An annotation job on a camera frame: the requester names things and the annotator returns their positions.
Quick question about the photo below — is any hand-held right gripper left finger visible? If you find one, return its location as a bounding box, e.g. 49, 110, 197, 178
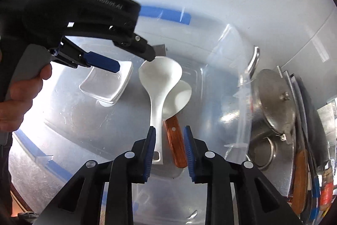
34, 126, 156, 225

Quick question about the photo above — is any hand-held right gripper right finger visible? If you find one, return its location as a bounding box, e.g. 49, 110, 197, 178
183, 125, 303, 225

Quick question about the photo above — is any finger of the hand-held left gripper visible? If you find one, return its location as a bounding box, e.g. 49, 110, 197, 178
49, 37, 121, 73
63, 22, 156, 62

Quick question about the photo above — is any wooden handled cleaver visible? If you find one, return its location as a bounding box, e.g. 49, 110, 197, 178
151, 44, 189, 169

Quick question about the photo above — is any white square dish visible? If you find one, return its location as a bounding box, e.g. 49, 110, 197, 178
79, 62, 133, 104
99, 64, 133, 107

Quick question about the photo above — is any white rice spoon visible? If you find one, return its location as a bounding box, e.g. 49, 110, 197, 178
139, 56, 183, 166
162, 80, 192, 118

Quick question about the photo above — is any clear plastic storage box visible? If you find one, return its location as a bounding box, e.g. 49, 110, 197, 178
8, 4, 260, 225

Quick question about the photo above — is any person's left hand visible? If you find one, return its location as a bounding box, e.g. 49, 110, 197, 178
0, 65, 52, 134

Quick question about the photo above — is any steel knife block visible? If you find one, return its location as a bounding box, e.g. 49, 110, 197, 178
276, 65, 337, 217

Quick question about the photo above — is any wooden handled knife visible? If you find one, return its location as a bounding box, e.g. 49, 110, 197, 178
292, 75, 310, 215

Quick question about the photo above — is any red handled tool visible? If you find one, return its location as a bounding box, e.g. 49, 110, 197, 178
320, 159, 335, 207

